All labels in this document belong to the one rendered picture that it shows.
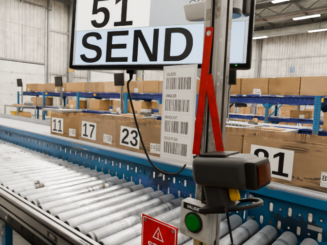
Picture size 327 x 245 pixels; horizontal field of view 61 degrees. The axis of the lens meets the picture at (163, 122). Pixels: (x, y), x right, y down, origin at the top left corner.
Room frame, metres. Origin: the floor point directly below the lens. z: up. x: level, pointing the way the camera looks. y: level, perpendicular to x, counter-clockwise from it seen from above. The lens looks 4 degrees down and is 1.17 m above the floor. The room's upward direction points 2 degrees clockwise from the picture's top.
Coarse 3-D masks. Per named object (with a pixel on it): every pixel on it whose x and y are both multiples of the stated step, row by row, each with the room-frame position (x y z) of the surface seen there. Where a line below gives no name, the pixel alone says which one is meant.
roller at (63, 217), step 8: (136, 192) 1.25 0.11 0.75; (144, 192) 1.28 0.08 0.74; (104, 200) 1.13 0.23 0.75; (112, 200) 1.15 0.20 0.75; (120, 200) 1.17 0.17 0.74; (80, 208) 1.04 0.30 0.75; (88, 208) 1.05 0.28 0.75; (96, 208) 1.07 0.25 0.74; (56, 216) 0.98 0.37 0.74; (64, 216) 0.97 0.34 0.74; (72, 216) 0.99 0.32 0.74
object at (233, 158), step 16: (208, 160) 0.45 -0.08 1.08; (224, 160) 0.43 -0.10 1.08; (240, 160) 0.42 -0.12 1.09; (256, 160) 0.41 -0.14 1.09; (208, 176) 0.44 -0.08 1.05; (224, 176) 0.43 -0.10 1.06; (240, 176) 0.41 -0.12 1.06; (256, 176) 0.40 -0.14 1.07; (208, 192) 0.46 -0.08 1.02; (224, 192) 0.45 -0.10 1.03; (208, 208) 0.46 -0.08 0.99; (224, 208) 0.44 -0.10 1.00
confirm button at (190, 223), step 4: (188, 216) 0.50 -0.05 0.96; (192, 216) 0.50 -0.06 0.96; (188, 220) 0.50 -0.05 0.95; (192, 220) 0.50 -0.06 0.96; (196, 220) 0.49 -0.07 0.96; (188, 224) 0.50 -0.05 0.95; (192, 224) 0.50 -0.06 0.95; (196, 224) 0.49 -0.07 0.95; (192, 228) 0.49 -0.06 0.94; (196, 228) 0.49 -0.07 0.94
